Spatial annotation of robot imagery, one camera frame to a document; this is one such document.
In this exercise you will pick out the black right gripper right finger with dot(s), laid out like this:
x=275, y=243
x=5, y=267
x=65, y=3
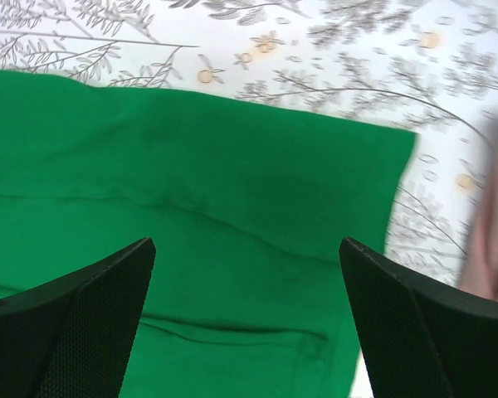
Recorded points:
x=419, y=337

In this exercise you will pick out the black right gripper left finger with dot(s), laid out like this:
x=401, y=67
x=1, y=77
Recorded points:
x=72, y=336

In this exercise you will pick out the green t shirt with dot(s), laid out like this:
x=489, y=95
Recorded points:
x=246, y=205

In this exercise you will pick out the folded pink t shirt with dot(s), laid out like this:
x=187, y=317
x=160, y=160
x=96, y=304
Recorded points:
x=479, y=275

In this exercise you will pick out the floral table cloth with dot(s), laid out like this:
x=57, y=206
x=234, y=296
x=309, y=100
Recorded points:
x=426, y=67

